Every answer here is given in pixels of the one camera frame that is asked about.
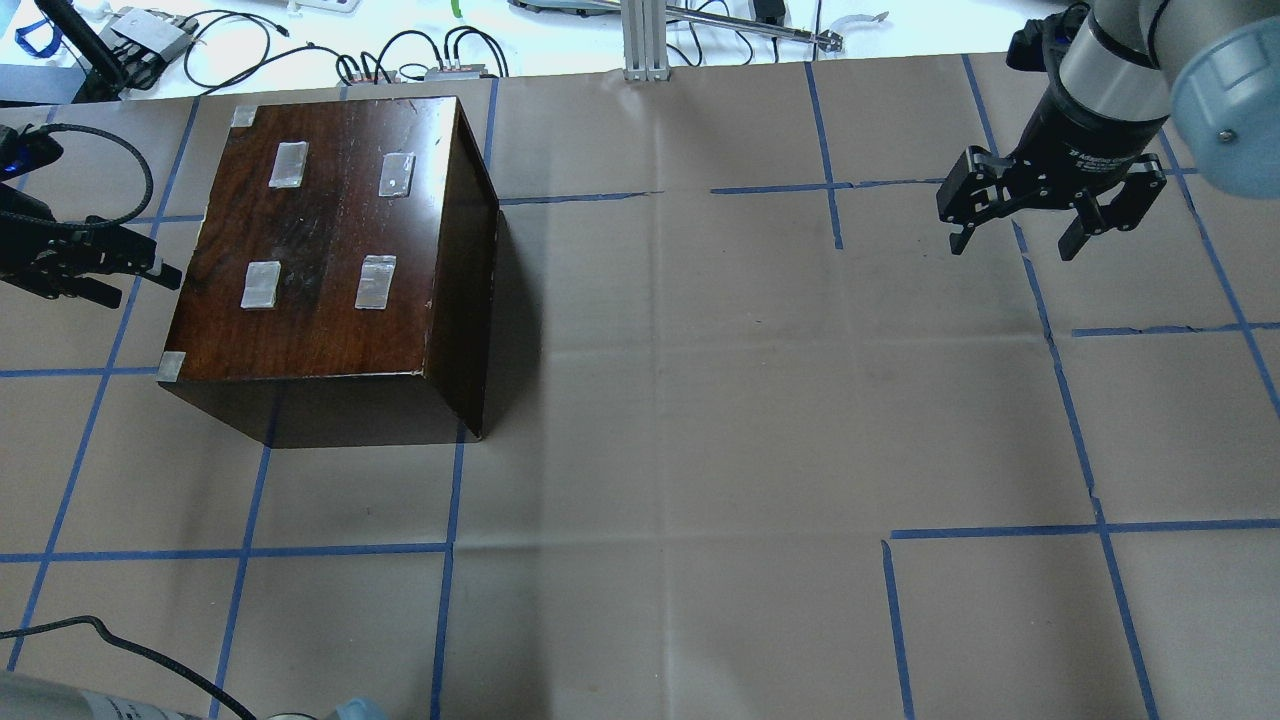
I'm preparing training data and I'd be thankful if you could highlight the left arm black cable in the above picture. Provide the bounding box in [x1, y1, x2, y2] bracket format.
[0, 124, 154, 233]

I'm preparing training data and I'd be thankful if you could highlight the aluminium frame post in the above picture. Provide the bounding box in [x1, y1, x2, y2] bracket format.
[620, 0, 669, 82]

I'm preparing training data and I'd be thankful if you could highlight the dark wooden drawer cabinet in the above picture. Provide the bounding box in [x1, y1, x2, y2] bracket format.
[156, 96, 500, 448]

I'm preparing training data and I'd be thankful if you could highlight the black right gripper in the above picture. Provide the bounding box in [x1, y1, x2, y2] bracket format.
[936, 96, 1169, 263]

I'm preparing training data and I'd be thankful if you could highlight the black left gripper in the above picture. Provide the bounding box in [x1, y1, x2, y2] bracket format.
[1, 217, 183, 309]

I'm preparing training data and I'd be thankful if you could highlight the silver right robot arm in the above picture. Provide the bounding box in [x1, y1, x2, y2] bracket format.
[936, 1, 1279, 260]

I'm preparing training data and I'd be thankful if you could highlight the grey electronics box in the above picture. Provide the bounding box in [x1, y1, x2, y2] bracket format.
[105, 6, 198, 61]

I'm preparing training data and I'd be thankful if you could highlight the silver tripod stand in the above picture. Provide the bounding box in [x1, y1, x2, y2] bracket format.
[666, 4, 844, 54]

